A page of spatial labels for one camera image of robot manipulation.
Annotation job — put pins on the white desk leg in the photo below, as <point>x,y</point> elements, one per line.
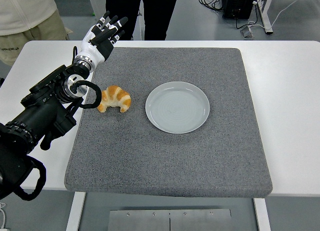
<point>265,16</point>

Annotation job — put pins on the person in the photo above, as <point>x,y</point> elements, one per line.
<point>25,11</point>
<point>155,11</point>

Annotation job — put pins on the white cabinet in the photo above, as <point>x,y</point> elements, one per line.
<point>97,1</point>

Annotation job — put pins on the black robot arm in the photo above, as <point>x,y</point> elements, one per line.
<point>37,116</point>

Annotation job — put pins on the white furniture post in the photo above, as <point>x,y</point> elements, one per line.
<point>140,23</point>

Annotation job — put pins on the grey felt mat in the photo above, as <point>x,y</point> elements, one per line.
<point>162,161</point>

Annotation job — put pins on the grey metal plate with screws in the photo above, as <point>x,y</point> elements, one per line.
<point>150,221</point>

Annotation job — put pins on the round grey plate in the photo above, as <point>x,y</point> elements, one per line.
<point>175,108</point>

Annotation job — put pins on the black computer case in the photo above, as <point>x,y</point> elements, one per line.
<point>240,6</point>

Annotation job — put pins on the white table leg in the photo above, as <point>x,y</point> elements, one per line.
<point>262,216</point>
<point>75,213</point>

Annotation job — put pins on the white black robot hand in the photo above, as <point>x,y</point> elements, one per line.
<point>93,49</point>

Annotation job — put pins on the golden croissant bread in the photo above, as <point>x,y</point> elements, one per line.
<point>115,96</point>

